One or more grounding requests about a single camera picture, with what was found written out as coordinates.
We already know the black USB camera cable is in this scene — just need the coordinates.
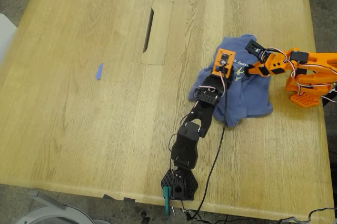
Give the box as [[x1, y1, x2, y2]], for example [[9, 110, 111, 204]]
[[184, 65, 229, 221]]

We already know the wooden cable hatch cover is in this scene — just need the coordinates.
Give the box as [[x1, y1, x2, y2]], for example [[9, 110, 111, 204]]
[[140, 0, 174, 66]]

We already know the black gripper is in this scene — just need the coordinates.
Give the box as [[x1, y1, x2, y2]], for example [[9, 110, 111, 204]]
[[203, 67, 237, 92]]

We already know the blue masking tape piece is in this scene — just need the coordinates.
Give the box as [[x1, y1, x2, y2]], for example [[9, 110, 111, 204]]
[[94, 63, 104, 81]]

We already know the white servo wire bundle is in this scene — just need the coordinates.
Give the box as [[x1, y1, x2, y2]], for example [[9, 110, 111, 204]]
[[194, 72, 229, 98], [260, 47, 337, 95]]

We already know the black table clamp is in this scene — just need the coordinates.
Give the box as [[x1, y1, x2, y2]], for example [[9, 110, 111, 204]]
[[320, 86, 337, 108]]

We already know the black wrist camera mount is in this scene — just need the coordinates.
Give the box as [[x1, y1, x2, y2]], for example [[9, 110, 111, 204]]
[[244, 38, 272, 63]]

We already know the grey cable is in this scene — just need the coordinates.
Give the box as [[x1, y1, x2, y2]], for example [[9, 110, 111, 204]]
[[277, 206, 335, 224]]

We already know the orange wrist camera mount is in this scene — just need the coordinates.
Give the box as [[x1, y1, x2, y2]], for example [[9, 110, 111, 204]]
[[211, 47, 236, 77]]

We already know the blue T-shirt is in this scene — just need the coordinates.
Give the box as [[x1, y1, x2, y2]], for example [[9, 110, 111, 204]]
[[187, 34, 274, 128]]

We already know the green table clamp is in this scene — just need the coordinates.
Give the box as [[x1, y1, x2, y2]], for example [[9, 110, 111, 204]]
[[162, 186, 172, 216]]

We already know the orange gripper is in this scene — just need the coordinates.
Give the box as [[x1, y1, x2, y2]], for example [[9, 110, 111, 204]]
[[244, 52, 289, 77]]

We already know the grey white swivel chair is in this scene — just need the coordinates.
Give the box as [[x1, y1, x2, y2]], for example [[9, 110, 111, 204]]
[[14, 189, 113, 224]]

